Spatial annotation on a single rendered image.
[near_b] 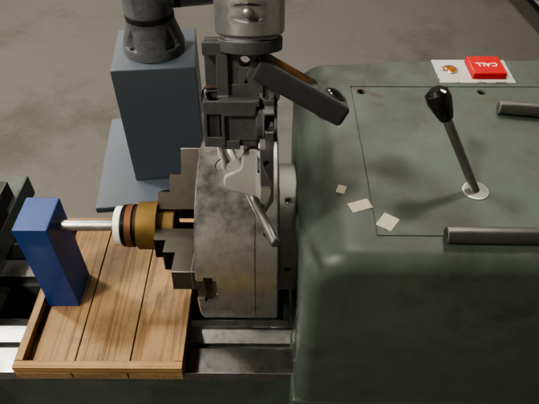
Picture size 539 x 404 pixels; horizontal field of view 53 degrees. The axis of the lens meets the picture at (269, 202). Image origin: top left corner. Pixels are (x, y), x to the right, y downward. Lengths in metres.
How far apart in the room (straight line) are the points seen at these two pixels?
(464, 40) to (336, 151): 3.16
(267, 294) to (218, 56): 0.39
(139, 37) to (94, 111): 1.89
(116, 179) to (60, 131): 1.56
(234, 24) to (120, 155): 1.12
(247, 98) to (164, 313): 0.59
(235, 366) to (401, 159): 0.49
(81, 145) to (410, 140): 2.30
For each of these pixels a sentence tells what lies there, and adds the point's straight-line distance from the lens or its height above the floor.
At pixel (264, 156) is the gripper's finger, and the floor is 1.39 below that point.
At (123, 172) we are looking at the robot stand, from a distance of 1.59.
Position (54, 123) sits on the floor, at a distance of 3.18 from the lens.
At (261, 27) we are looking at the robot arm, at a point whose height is 1.52.
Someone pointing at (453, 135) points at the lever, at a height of 1.34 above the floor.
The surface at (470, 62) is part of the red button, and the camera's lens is 1.07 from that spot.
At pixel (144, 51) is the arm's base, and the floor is 1.13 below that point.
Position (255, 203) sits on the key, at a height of 1.32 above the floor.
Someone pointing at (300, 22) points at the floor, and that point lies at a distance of 3.95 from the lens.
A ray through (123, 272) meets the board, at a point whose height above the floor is 0.88.
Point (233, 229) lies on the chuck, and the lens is 0.79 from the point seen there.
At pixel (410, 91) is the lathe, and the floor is 1.26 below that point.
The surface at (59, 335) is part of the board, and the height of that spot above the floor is 0.88.
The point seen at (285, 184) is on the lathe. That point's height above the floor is 1.19.
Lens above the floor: 1.78
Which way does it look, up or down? 45 degrees down
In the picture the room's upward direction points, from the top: straight up
